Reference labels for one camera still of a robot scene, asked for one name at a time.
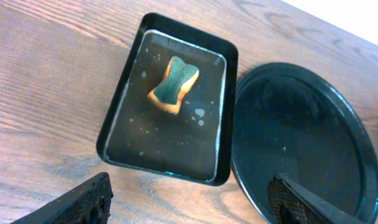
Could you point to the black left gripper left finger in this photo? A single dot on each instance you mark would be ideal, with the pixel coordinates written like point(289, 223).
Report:
point(89, 202)

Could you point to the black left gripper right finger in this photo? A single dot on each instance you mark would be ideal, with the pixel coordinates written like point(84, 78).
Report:
point(291, 203)

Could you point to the orange green scrub sponge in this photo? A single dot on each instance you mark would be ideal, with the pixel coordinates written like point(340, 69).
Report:
point(178, 79)

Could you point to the round black tray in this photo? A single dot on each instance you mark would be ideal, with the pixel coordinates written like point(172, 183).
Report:
point(288, 120)

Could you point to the rectangular black water tray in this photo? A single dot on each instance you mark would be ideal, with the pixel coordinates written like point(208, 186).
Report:
point(195, 143)

